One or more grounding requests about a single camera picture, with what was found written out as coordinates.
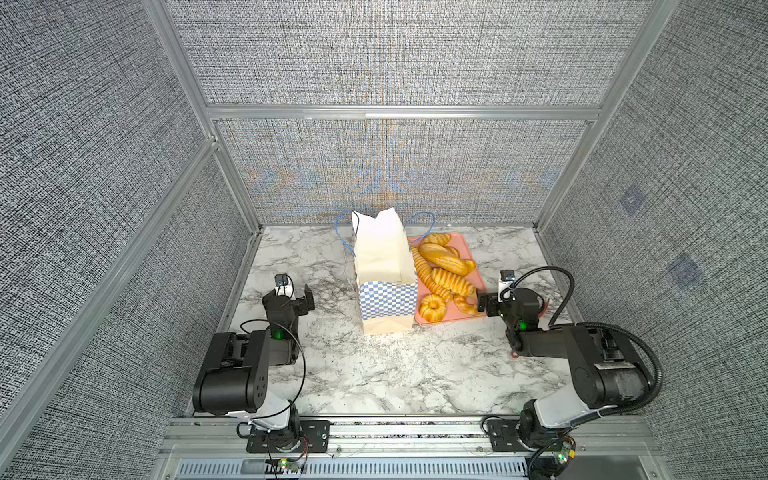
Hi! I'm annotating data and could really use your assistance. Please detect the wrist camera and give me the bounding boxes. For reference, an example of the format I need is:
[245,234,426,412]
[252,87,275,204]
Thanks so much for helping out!
[274,273,295,298]
[497,269,516,302]

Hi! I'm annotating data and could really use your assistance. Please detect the ridged spiral bread roll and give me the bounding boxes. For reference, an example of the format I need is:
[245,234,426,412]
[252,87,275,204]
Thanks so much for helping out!
[431,268,476,297]

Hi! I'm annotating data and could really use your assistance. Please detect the ring bread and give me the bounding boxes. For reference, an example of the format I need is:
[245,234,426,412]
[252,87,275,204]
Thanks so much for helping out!
[418,294,447,323]
[453,295,480,316]

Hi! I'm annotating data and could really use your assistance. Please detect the red silicone kitchen tongs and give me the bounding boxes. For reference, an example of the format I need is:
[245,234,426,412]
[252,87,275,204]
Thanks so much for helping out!
[506,289,549,358]

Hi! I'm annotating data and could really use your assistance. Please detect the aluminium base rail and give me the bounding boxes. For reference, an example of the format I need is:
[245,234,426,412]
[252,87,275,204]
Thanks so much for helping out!
[150,414,673,479]

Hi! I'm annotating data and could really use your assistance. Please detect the long twisted bread stick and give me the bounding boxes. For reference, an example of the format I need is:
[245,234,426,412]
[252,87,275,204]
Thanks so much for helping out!
[411,246,453,303]

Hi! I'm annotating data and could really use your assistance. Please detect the croissant at tray back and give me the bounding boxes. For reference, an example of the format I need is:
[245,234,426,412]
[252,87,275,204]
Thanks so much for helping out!
[423,233,452,246]

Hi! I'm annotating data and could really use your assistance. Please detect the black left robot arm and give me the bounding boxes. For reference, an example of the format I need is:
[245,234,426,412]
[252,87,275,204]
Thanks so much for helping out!
[192,284,315,453]

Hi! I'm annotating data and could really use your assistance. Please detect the pink plastic tray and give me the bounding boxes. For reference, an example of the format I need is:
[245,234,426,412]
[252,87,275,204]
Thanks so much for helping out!
[411,232,486,325]

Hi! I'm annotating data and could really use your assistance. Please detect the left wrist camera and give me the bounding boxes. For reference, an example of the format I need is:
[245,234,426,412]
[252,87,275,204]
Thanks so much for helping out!
[274,273,295,298]

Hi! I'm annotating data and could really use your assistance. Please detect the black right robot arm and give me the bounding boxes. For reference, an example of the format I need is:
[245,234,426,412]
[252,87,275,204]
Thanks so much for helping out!
[476,265,663,450]

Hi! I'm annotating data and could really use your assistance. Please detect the oval french bread loaf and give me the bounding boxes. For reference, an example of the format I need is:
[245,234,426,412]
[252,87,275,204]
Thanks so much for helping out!
[418,243,472,277]

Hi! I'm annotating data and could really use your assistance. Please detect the checkered paper bread bag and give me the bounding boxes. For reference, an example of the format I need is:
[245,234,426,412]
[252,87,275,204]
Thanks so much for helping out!
[334,208,436,336]

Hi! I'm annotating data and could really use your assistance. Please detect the black corrugated cable conduit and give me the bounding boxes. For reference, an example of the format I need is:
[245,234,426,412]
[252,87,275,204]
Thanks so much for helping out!
[575,321,664,416]

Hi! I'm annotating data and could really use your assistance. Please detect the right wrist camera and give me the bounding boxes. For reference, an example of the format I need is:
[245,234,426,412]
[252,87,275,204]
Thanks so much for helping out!
[497,269,516,302]

